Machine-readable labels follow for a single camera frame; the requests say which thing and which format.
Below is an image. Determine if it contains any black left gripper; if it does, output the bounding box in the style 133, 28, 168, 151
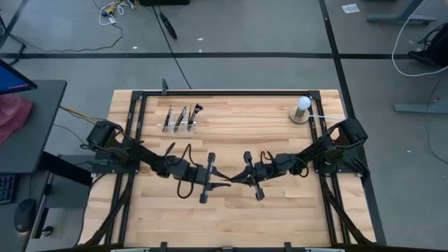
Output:
188, 152, 232, 204

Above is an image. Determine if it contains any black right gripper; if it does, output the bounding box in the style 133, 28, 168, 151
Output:
228, 151, 278, 202

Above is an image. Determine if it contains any thick black powder brush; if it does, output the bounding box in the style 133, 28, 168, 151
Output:
187, 103, 204, 132

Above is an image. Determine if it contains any clear acrylic brush organizer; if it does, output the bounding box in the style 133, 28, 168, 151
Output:
160, 111, 200, 134

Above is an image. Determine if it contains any white bulb brass lamp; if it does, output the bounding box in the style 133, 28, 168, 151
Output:
289, 96, 312, 125

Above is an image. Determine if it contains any black handheld tool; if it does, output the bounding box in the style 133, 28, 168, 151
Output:
159, 12, 178, 41

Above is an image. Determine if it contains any grey desk leg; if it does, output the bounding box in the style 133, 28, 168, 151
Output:
31, 171, 56, 239

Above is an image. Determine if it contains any black box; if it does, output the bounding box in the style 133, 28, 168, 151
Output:
138, 0, 190, 6

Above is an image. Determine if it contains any black desk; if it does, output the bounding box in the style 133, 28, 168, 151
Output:
0, 79, 68, 175

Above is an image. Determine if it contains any grey desk foot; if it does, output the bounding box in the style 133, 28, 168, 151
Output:
366, 0, 437, 26
393, 94, 448, 115

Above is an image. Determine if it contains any black computer mouse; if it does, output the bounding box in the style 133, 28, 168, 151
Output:
13, 198, 38, 234

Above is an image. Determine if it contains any white paper label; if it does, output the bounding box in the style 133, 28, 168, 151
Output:
341, 3, 361, 15

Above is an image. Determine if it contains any black keyboard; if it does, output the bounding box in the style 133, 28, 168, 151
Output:
0, 174, 18, 206

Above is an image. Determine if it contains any pink cloth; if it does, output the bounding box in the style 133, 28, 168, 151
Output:
0, 94, 35, 145

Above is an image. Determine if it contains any monitor with blue screen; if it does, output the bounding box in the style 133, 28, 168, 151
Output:
0, 58, 39, 96

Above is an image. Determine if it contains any person's foot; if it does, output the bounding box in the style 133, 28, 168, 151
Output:
408, 30, 448, 68

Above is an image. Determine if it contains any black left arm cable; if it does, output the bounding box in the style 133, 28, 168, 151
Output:
164, 141, 196, 200

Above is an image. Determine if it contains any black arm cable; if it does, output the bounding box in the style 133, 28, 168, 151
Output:
164, 141, 196, 200
289, 155, 311, 179

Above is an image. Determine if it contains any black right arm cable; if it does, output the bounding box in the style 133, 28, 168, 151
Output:
289, 155, 311, 179

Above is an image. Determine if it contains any black aluminium table frame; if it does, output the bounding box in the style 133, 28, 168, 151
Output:
78, 89, 388, 252

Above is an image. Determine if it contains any white lamp cable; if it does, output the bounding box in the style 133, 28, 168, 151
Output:
309, 113, 348, 122

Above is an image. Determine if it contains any black floor cable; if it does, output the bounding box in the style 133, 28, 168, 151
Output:
151, 4, 193, 90

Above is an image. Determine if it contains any yellow cable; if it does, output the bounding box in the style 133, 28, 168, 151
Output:
58, 104, 106, 124

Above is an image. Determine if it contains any white cable bundle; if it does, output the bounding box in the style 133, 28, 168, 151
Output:
98, 0, 136, 27

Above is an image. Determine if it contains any white floor cable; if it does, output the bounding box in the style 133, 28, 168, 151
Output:
391, 0, 448, 78

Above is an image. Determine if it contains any black cable bundle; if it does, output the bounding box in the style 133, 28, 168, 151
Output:
417, 22, 448, 53

